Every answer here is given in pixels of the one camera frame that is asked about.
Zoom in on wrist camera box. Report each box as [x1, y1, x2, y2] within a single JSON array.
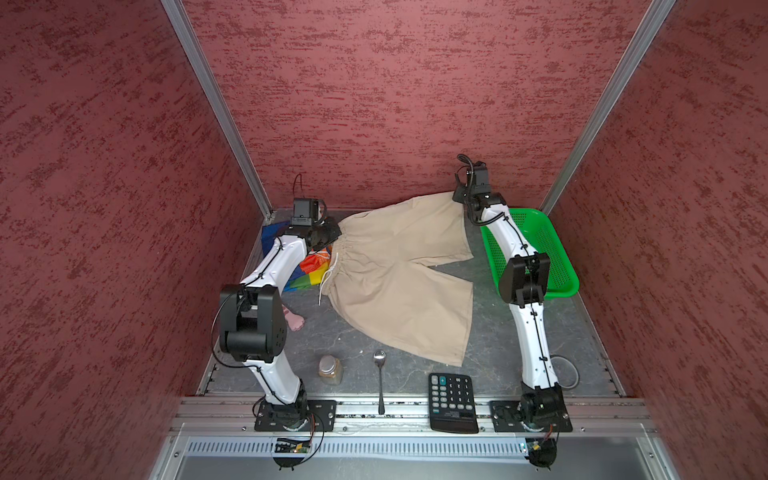
[[290, 198, 322, 227], [468, 161, 491, 191]]

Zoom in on black calculator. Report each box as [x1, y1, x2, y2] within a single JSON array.
[[428, 373, 479, 434]]

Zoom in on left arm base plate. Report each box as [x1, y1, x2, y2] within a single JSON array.
[[253, 400, 337, 433]]

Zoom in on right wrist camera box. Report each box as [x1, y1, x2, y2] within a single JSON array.
[[468, 161, 491, 191]]

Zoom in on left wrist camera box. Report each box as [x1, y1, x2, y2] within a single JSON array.
[[290, 198, 322, 227]]

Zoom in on small amber glass jar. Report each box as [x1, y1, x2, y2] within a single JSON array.
[[318, 355, 343, 385]]

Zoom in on rainbow striped shorts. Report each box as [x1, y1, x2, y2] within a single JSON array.
[[261, 221, 332, 291]]

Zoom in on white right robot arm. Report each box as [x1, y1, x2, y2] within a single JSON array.
[[453, 181, 572, 432]]

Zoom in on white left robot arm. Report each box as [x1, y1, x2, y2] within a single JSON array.
[[215, 217, 341, 431]]

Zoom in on aluminium corner post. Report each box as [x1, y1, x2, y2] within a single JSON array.
[[161, 0, 274, 222], [539, 0, 676, 215]]

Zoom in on right circuit board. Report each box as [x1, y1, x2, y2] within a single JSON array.
[[526, 438, 558, 469]]

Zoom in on pink cat paw scoop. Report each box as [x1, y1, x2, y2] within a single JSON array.
[[283, 306, 305, 332]]

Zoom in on aluminium corner post right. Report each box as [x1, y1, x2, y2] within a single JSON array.
[[539, 0, 676, 215]]

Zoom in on aluminium front rail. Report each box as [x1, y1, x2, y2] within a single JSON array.
[[170, 394, 659, 437]]

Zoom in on metal spoon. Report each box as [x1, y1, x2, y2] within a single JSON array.
[[373, 349, 387, 415]]

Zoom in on aluminium corner post left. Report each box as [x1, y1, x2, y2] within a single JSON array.
[[161, 0, 274, 222]]

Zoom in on left circuit board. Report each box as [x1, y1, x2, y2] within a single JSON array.
[[274, 437, 313, 456]]

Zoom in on circuit board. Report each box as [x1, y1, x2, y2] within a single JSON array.
[[526, 438, 558, 469], [274, 437, 313, 456]]

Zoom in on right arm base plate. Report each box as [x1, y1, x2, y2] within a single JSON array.
[[489, 400, 574, 434]]

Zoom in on green plastic basket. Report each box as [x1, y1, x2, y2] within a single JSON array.
[[479, 207, 581, 299]]

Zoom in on beige shorts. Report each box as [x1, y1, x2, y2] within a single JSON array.
[[320, 192, 473, 367]]

